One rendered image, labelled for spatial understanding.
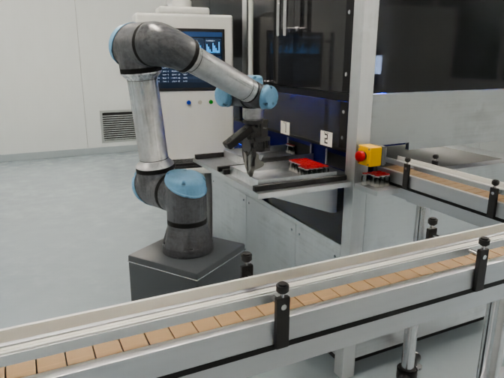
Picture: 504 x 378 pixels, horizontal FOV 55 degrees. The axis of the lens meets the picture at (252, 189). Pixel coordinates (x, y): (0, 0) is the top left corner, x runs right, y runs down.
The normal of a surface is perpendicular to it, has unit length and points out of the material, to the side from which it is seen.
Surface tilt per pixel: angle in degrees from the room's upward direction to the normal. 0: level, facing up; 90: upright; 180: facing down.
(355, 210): 90
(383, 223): 90
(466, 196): 90
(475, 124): 90
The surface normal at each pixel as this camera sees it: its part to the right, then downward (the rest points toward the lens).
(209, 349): 0.44, 0.24
